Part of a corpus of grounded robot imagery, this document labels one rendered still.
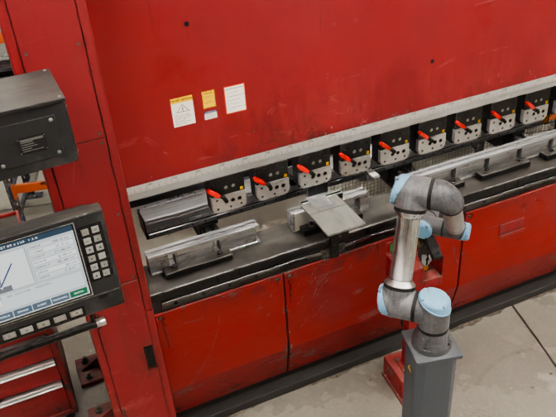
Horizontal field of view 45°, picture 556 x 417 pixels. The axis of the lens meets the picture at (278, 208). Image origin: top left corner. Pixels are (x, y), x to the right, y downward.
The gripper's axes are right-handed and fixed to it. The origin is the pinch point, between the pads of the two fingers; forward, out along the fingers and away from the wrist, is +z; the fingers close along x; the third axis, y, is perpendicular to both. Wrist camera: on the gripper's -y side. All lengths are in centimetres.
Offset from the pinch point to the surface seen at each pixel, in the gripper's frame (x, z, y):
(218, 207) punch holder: 85, -37, 28
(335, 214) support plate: 35.8, -25.3, 19.5
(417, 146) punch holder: -12, -38, 37
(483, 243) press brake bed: -49, 22, 24
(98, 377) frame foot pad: 153, 76, 56
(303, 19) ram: 43, -107, 38
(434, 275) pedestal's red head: -1.8, 2.2, -5.3
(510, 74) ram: -61, -62, 43
